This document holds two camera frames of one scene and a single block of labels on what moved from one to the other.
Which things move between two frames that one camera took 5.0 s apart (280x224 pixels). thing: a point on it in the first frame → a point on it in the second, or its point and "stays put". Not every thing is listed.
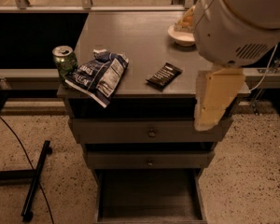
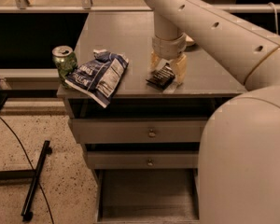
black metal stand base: [25, 174] stays put
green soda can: [65, 62] stays put
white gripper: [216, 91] → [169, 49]
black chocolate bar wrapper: [164, 77] stays put
